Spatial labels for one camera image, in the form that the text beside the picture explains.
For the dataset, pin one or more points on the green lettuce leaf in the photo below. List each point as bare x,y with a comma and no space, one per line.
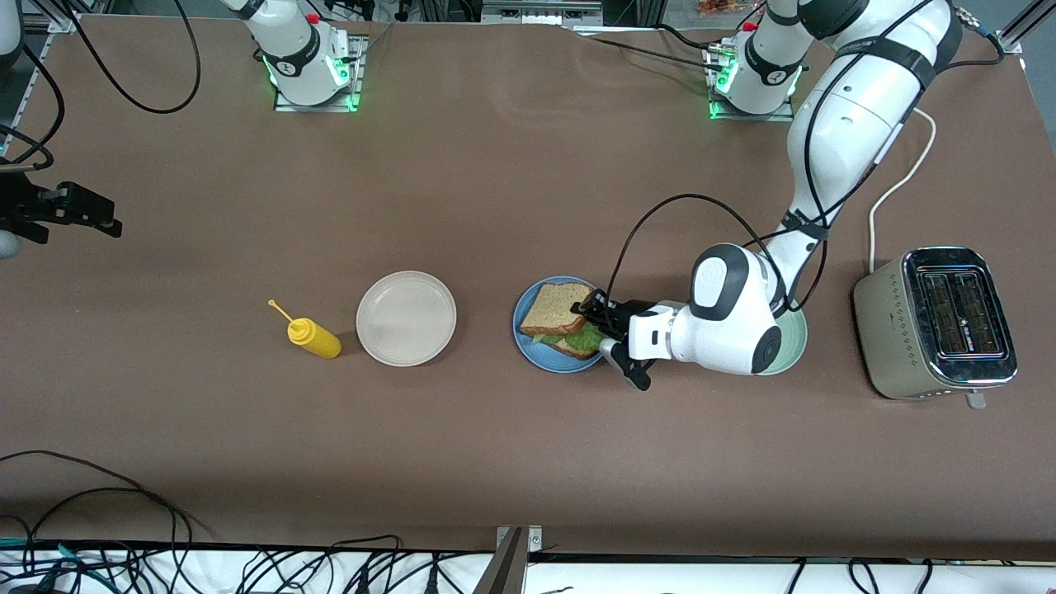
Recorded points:
590,337

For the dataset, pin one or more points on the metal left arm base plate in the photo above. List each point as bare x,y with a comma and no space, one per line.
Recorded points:
784,115

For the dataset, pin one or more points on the pale green plate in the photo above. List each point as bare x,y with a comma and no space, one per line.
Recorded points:
794,346

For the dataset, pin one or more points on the aluminium frame profile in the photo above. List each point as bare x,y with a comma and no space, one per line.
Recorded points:
64,18
1015,33

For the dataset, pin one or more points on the beige plate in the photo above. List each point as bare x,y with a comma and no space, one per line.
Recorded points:
406,318

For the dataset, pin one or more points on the beige and chrome toaster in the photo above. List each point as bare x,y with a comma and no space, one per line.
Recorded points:
887,330

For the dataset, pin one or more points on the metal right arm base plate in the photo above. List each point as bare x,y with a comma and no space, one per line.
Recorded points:
360,66

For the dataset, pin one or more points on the metal table edge bracket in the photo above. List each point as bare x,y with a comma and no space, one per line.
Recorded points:
535,538

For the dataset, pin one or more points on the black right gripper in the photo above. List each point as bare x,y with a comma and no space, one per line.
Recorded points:
18,207

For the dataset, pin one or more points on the metal frame block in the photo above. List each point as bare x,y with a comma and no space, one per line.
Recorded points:
536,12

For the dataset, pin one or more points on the orange snack packet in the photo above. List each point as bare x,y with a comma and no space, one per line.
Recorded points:
718,7

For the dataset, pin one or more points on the blue plate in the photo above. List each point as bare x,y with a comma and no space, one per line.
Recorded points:
528,351

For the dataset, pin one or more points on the brown bread slice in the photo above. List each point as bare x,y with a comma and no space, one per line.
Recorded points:
553,309
577,351

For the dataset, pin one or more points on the yellow squeeze bottle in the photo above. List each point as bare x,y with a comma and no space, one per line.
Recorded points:
318,338

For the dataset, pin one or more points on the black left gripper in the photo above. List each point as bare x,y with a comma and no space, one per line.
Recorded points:
615,316

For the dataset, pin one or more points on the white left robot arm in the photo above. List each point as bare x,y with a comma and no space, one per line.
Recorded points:
850,124

